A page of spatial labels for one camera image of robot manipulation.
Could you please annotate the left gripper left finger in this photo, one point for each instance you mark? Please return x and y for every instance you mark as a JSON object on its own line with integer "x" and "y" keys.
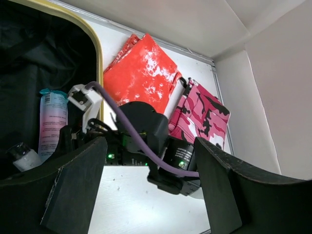
{"x": 57, "y": 197}

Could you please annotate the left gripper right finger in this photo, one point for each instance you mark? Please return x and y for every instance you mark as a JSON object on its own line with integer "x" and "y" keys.
{"x": 243, "y": 199}

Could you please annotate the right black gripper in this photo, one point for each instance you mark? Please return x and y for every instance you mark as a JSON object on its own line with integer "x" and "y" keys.
{"x": 72, "y": 137}

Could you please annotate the pink blue tube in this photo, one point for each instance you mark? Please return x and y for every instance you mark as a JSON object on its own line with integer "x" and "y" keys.
{"x": 53, "y": 115}

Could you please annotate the small clear black-capped bottle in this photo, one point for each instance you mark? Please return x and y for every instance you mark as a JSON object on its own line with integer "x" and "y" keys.
{"x": 23, "y": 157}

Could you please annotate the red white patterned cloth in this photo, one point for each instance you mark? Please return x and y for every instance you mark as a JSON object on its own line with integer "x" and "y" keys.
{"x": 141, "y": 71}

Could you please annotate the pink camouflage cloth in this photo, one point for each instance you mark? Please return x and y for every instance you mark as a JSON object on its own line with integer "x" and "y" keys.
{"x": 199, "y": 114}

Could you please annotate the yellow hard-shell suitcase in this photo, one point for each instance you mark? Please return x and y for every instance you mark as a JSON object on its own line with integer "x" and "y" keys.
{"x": 42, "y": 45}

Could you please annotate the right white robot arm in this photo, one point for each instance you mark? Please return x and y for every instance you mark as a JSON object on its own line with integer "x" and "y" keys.
{"x": 122, "y": 150}

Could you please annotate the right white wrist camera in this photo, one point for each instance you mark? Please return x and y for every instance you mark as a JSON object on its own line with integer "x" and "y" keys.
{"x": 88, "y": 101}

